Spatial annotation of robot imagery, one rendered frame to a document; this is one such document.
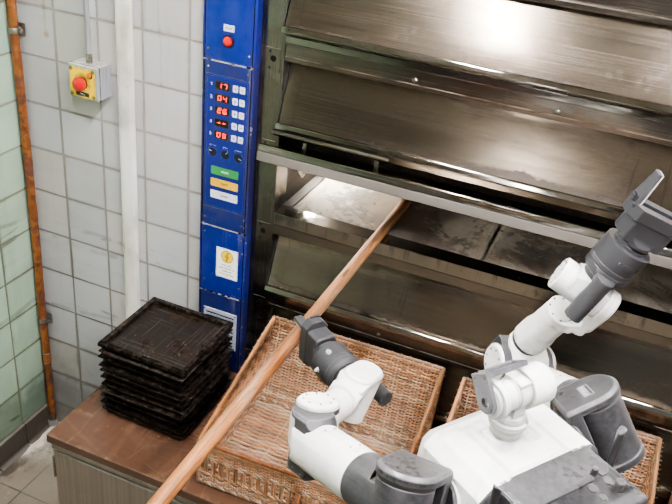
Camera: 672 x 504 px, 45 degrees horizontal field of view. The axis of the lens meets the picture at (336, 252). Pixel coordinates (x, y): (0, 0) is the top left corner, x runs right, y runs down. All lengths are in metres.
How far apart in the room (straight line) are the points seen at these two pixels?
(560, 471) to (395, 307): 1.12
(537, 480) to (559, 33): 1.08
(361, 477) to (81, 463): 1.38
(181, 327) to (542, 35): 1.31
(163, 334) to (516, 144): 1.15
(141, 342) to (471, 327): 0.95
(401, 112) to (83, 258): 1.28
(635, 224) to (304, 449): 0.67
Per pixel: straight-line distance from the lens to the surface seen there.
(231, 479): 2.33
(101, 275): 2.85
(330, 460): 1.31
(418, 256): 2.24
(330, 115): 2.17
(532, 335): 1.64
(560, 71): 1.97
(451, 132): 2.08
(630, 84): 1.96
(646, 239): 1.48
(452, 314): 2.30
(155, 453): 2.42
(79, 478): 2.56
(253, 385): 1.66
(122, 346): 2.40
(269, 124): 2.26
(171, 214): 2.56
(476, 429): 1.34
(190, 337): 2.42
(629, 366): 2.28
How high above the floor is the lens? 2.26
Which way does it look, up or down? 30 degrees down
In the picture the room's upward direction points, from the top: 6 degrees clockwise
